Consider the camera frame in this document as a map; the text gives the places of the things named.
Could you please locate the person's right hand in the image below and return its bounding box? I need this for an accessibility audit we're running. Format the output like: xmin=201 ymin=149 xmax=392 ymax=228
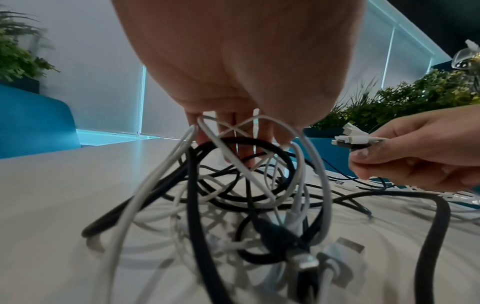
xmin=348 ymin=105 xmax=480 ymax=194

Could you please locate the person's left hand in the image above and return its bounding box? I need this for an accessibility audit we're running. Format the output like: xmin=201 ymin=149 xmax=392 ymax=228
xmin=110 ymin=0 xmax=367 ymax=167

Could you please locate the white cable with plug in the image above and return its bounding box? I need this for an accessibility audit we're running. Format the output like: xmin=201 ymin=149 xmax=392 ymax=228
xmin=333 ymin=122 xmax=389 ymax=147

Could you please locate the thin black cable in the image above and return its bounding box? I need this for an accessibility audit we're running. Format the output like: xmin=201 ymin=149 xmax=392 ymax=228
xmin=296 ymin=138 xmax=398 ymax=220

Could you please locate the tangle of white cables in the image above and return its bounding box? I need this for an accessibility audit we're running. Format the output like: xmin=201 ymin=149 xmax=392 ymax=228
xmin=85 ymin=114 xmax=368 ymax=304

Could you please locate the thick black braided cable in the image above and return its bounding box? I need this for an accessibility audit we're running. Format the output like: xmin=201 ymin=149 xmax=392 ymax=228
xmin=80 ymin=135 xmax=323 ymax=304
xmin=330 ymin=190 xmax=452 ymax=304

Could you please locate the green bushy plant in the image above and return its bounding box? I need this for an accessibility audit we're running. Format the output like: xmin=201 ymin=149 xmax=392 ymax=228
xmin=309 ymin=69 xmax=480 ymax=133

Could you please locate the clear glass ornament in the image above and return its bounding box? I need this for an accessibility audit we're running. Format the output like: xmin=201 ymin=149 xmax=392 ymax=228
xmin=451 ymin=39 xmax=480 ymax=71

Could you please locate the blue planter box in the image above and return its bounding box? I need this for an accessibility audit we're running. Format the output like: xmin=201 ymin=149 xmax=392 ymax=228
xmin=290 ymin=127 xmax=355 ymax=174

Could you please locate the white roller blind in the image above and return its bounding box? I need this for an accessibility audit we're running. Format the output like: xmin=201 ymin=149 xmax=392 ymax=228
xmin=37 ymin=0 xmax=146 ymax=137

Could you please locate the dark planter box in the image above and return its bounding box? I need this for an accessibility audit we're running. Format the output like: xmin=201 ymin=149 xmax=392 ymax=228
xmin=6 ymin=77 xmax=41 ymax=95

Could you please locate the blue chair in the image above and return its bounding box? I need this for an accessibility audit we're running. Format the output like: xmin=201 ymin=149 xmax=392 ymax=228
xmin=0 ymin=83 xmax=83 ymax=160

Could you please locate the green leafy plant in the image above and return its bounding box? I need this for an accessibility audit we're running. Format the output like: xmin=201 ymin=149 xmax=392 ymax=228
xmin=0 ymin=10 xmax=62 ymax=83

